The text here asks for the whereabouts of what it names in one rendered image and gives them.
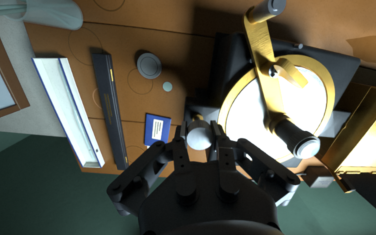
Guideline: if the dark blue flat case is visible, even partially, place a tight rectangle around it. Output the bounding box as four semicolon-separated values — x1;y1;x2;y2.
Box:
90;52;130;171

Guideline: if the brass hood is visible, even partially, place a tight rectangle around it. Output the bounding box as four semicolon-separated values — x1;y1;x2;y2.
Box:
320;82;376;194

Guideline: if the black polarimeter body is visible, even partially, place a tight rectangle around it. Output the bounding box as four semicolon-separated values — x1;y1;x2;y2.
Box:
184;31;362;169

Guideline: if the blue card with white label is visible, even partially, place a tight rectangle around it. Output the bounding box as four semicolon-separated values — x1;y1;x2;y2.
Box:
143;113;173;148

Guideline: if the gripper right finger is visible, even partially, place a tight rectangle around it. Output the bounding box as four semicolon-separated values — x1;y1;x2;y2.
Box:
210;120;301;207

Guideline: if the brass clamp wing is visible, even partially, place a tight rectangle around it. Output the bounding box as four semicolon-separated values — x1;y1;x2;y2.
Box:
268;57;309;89

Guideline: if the white blue-edged box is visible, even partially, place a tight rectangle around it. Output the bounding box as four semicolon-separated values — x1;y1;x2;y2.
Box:
31;57;106;169

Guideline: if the black chamber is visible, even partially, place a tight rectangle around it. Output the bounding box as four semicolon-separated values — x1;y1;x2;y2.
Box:
337;171;376;227

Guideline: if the pale green glass vessel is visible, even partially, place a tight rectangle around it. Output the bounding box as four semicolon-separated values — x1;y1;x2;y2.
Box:
0;0;84;31

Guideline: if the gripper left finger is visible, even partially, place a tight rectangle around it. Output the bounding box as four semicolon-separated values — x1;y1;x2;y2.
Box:
106;121;198;217

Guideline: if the brass ringed white dial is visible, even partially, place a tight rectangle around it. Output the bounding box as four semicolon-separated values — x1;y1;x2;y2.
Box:
217;54;336;164

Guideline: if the grey knurled fine-motion knob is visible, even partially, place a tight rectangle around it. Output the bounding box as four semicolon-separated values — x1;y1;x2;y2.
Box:
186;119;214;151

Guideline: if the grey round cap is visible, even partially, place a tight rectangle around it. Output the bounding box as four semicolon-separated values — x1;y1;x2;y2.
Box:
136;52;163;81

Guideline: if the brass arm with grey handle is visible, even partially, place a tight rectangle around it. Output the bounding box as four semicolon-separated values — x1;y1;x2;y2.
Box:
242;0;306;132

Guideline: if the small grey block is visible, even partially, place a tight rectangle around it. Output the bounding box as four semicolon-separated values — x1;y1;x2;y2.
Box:
304;174;335;189

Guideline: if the black eyepiece with white rim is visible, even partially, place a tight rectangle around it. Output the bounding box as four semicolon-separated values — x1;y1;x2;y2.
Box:
273;116;321;160

